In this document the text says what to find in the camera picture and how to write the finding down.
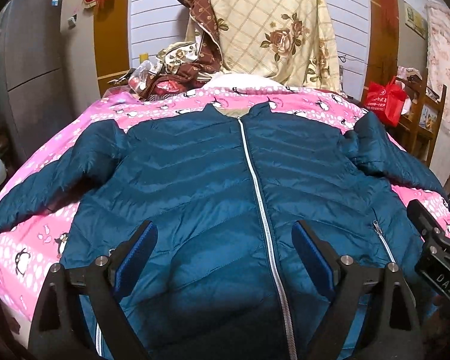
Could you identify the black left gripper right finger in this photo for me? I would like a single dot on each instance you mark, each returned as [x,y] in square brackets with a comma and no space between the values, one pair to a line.
[390,329]

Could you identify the pink penguin print bedspread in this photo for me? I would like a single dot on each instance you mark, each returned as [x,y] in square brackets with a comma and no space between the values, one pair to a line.
[37,239]

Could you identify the teal quilted puffer jacket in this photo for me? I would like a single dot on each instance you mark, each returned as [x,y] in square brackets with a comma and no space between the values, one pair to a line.
[217,209]

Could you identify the pink floral lace curtain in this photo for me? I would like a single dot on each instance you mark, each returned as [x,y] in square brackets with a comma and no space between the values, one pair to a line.
[438,51]

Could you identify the cream floral quilt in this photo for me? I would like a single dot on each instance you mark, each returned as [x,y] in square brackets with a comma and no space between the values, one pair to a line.
[289,41]

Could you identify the red gift bag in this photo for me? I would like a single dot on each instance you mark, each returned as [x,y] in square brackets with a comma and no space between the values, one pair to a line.
[386,101]

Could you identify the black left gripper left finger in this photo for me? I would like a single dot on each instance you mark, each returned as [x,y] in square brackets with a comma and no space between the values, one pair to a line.
[59,329]

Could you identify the wooden chair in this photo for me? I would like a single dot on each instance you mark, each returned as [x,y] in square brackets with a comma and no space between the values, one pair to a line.
[417,130]

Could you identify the grey refrigerator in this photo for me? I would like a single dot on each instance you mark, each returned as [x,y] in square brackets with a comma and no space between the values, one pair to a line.
[34,103]

